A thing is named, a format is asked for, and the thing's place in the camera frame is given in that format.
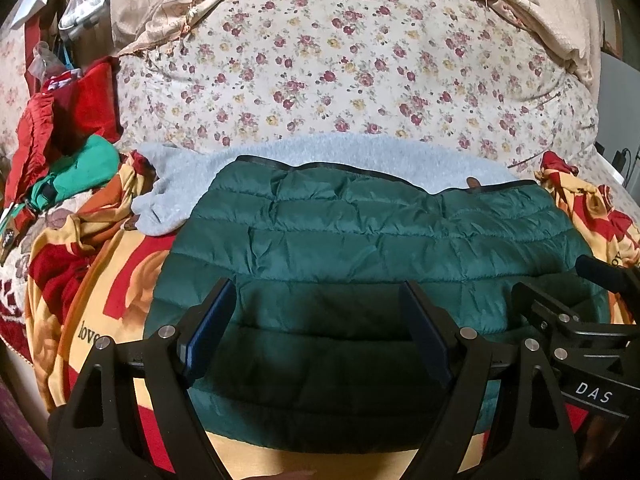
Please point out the yellow red rose blanket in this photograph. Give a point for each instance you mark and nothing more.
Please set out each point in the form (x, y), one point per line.
(95, 277)

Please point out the light grey fleece garment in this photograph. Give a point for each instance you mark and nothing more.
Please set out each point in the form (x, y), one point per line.
(183, 176)

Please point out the green quilted puffer jacket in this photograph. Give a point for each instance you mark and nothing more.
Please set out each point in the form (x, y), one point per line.
(317, 357)

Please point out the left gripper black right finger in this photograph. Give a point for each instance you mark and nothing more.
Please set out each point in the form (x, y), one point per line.
(530, 436)

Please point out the teal green garment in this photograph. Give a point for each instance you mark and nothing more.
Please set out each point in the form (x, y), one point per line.
(93, 165)

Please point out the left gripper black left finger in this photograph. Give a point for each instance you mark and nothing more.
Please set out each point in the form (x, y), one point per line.
(98, 433)

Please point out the white floral quilt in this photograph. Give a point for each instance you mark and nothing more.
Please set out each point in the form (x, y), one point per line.
(451, 72)

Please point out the clear plastic storage container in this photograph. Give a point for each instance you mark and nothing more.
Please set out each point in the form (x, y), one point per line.
(81, 15)

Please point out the red garment pile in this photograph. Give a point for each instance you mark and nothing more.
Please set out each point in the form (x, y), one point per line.
(57, 121)

